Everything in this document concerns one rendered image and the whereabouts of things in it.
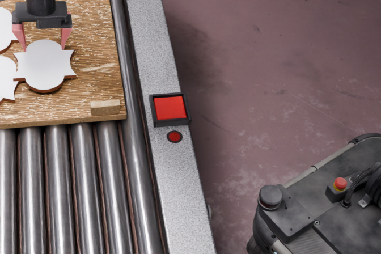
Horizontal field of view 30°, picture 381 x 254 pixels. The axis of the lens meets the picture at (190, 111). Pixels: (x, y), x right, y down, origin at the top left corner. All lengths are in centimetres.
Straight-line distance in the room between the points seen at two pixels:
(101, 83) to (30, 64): 15
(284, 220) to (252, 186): 42
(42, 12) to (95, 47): 16
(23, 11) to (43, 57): 10
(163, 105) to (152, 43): 20
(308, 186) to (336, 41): 100
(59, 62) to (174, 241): 46
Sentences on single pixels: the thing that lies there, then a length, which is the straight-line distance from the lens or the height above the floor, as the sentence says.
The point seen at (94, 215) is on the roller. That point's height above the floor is 92.
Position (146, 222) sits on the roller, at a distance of 128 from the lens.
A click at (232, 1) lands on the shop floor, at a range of 316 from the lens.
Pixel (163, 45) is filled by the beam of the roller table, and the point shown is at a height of 91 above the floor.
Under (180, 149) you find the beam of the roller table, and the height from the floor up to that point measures 91.
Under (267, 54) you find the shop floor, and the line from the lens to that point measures 294.
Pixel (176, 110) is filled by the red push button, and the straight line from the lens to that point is 143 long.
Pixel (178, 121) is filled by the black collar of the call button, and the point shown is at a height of 93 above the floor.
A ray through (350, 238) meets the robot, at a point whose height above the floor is 26.
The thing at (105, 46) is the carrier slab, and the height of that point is 94.
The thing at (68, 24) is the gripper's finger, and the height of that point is 103.
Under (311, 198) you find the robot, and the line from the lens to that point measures 221.
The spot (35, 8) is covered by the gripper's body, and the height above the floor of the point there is 107.
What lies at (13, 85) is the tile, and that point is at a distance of 146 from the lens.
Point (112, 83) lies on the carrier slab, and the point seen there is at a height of 94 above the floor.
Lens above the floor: 200
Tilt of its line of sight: 48 degrees down
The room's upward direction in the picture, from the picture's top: 7 degrees clockwise
